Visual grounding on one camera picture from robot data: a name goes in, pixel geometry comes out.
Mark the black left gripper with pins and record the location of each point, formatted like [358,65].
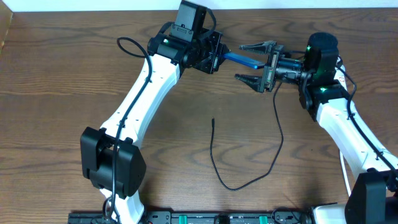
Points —
[214,55]

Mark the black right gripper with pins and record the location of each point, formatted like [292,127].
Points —
[269,69]

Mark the blue Galaxy smartphone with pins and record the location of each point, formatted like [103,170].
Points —
[243,60]

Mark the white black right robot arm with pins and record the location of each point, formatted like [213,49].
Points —
[321,80]

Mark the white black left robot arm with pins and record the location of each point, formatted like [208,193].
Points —
[110,156]

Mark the white power strip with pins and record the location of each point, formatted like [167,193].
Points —
[339,75]

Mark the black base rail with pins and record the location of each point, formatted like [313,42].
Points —
[283,216]

